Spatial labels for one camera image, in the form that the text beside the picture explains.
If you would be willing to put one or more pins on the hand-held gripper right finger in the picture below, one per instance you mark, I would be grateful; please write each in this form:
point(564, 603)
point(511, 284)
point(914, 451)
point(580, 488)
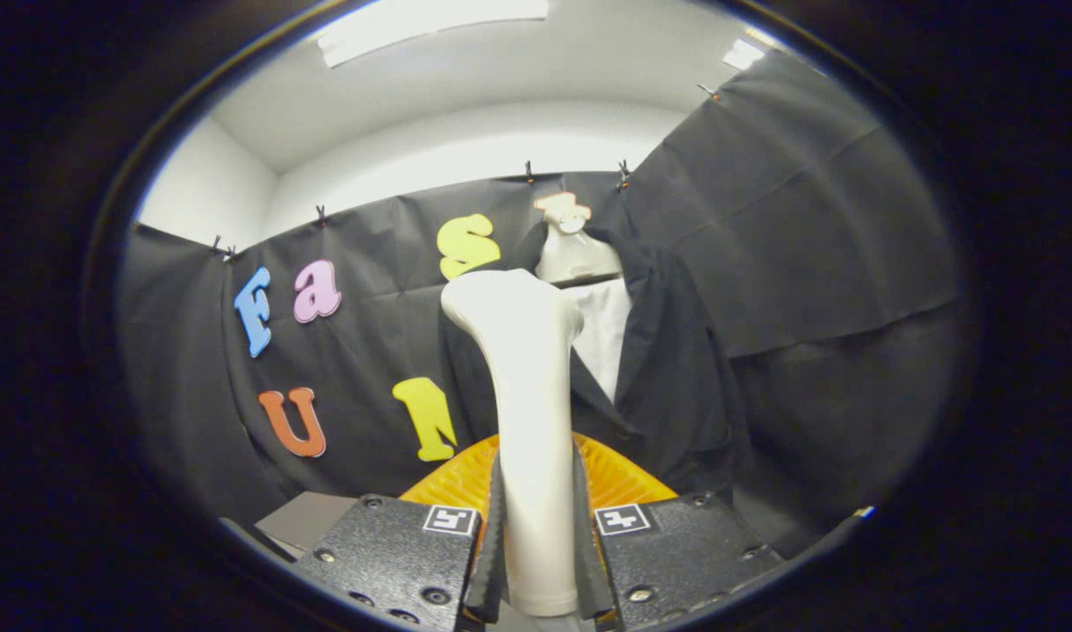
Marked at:
point(676, 553)

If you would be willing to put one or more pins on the grey cabinet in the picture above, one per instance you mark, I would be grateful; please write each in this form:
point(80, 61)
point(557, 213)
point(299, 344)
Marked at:
point(307, 518)

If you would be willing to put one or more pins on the white mannequin torso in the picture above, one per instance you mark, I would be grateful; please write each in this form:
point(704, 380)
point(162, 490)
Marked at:
point(601, 325)

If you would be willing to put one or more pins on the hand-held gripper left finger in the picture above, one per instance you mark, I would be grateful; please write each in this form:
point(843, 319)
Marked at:
point(395, 553)

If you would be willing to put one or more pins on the black backdrop cloth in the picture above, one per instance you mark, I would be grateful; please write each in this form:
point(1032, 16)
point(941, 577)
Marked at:
point(808, 219)

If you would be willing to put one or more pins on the black blazer jacket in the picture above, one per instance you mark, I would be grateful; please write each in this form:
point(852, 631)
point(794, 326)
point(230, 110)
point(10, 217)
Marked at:
point(667, 386)

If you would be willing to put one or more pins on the row of black cloth clips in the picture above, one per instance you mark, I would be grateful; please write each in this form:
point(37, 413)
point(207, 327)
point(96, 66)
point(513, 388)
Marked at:
point(528, 171)

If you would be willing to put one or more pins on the small ceiling light panel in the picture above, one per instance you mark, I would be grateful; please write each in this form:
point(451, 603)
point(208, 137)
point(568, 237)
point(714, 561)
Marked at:
point(744, 54)

